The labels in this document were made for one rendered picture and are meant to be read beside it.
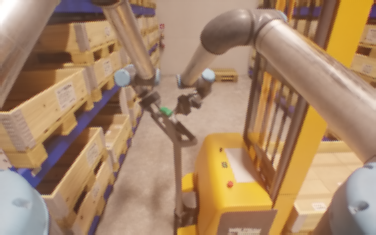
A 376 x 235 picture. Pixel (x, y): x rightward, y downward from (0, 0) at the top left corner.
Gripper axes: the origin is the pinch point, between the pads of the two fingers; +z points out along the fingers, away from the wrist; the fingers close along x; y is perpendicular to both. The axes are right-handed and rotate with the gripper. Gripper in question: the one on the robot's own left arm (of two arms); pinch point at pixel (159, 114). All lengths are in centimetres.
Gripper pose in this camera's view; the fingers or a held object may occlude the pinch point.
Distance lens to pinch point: 119.7
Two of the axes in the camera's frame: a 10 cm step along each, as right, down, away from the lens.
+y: 5.1, -0.7, -8.6
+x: 6.9, -5.6, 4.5
